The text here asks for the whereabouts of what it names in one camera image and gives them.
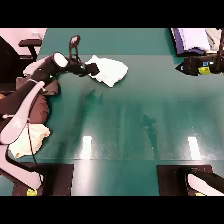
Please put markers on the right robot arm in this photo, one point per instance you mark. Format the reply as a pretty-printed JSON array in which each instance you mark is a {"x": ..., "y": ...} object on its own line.
[{"x": 204, "y": 185}]

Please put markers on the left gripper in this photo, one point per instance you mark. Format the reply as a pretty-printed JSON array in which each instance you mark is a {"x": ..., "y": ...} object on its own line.
[{"x": 81, "y": 68}]

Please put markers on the grey garment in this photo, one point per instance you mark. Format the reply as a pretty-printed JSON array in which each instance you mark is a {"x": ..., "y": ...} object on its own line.
[{"x": 213, "y": 37}]

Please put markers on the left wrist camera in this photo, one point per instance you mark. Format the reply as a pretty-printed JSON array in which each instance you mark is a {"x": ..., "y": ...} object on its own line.
[{"x": 74, "y": 41}]

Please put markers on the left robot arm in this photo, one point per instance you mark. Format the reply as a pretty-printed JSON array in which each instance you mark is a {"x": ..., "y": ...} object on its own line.
[{"x": 20, "y": 115}]

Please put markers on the pale lilac garment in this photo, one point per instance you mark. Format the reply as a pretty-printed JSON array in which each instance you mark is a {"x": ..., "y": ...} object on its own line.
[{"x": 195, "y": 38}]

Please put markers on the cream garment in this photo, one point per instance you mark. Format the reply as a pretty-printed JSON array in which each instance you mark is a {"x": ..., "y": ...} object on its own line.
[{"x": 26, "y": 141}]

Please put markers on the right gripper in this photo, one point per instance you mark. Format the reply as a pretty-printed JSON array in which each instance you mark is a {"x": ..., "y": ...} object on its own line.
[{"x": 193, "y": 65}]

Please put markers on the brown garment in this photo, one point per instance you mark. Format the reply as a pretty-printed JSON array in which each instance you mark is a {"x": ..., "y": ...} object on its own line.
[{"x": 36, "y": 108}]

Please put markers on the white T-shirt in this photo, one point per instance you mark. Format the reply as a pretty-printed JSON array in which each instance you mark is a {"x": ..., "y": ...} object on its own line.
[{"x": 110, "y": 70}]

